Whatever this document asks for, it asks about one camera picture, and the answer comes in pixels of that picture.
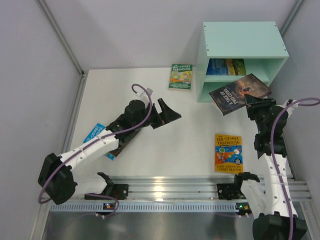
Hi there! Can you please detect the A Tale of Two Cities book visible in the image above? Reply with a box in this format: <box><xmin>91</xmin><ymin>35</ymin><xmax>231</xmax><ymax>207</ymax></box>
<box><xmin>209</xmin><ymin>73</ymin><xmax>272</xmax><ymax>116</ymax></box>

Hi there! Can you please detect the Animal Farm book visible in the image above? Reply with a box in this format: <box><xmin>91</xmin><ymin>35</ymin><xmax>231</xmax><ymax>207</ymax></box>
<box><xmin>206</xmin><ymin>58</ymin><xmax>247</xmax><ymax>76</ymax></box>

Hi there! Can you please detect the yellow 130-Storey Treehouse book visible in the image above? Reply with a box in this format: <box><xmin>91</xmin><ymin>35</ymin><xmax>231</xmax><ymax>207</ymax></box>
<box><xmin>214</xmin><ymin>133</ymin><xmax>244</xmax><ymax>175</ymax></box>

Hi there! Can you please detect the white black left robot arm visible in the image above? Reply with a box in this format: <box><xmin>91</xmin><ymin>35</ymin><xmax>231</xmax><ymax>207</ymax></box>
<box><xmin>37</xmin><ymin>98</ymin><xmax>182</xmax><ymax>205</ymax></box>

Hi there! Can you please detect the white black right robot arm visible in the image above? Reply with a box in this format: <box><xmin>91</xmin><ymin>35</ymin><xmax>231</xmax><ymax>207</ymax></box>
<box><xmin>234</xmin><ymin>94</ymin><xmax>308</xmax><ymax>240</ymax></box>

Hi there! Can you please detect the Three Days to See book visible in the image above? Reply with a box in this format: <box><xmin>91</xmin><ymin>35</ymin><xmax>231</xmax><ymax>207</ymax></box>
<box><xmin>106</xmin><ymin>130</ymin><xmax>140</xmax><ymax>160</ymax></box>

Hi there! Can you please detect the green Treehouse book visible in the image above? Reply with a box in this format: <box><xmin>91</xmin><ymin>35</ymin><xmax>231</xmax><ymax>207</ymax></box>
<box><xmin>168</xmin><ymin>64</ymin><xmax>193</xmax><ymax>91</ymax></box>

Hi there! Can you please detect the blue Treehouse book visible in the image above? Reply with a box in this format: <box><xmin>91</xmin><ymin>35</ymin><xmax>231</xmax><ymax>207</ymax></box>
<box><xmin>83</xmin><ymin>123</ymin><xmax>116</xmax><ymax>161</ymax></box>

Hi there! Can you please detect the mint green shelf cabinet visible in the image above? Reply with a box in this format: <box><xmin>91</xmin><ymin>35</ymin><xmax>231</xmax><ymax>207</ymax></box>
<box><xmin>194</xmin><ymin>21</ymin><xmax>289</xmax><ymax>103</ymax></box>

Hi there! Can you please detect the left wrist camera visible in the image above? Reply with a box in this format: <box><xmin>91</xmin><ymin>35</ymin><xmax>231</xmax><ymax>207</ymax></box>
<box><xmin>135</xmin><ymin>87</ymin><xmax>153</xmax><ymax>98</ymax></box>

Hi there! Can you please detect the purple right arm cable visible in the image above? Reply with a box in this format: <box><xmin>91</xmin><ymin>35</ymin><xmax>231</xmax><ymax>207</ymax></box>
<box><xmin>237</xmin><ymin>96</ymin><xmax>320</xmax><ymax>240</ymax></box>

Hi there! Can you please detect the aluminium rail frame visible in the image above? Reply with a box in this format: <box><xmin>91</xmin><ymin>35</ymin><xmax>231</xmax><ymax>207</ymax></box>
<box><xmin>37</xmin><ymin>0</ymin><xmax>313</xmax><ymax>203</ymax></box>

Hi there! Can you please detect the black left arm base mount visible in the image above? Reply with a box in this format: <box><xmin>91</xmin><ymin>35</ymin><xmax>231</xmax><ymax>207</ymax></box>
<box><xmin>84</xmin><ymin>172</ymin><xmax>129</xmax><ymax>200</ymax></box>

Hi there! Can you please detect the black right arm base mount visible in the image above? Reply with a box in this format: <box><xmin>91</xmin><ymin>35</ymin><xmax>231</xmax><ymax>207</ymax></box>
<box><xmin>217</xmin><ymin>172</ymin><xmax>251</xmax><ymax>201</ymax></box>

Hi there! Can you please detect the grey slotted cable duct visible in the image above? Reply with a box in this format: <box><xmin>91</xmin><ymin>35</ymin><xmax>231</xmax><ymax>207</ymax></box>
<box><xmin>50</xmin><ymin>201</ymin><xmax>250</xmax><ymax>213</ymax></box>

